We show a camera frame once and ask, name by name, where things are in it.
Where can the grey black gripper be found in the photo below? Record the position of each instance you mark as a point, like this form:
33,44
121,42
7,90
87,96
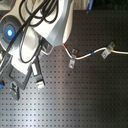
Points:
26,60

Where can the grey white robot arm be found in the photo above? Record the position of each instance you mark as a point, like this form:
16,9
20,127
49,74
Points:
24,30

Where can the black perforated breadboard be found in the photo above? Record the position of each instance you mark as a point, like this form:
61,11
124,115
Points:
94,94

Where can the metal cable clip left lower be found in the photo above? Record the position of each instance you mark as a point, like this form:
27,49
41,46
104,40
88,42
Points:
71,63

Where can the metal cable clip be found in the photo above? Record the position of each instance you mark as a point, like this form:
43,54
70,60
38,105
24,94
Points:
71,63
111,45
74,52
105,53

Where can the metal cable clip left upper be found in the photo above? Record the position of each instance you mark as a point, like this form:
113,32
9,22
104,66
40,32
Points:
74,52

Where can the metal cable clip right lower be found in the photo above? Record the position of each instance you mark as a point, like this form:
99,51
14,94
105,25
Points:
105,53

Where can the metal cable clip right upper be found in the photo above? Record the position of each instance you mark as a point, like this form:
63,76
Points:
111,45

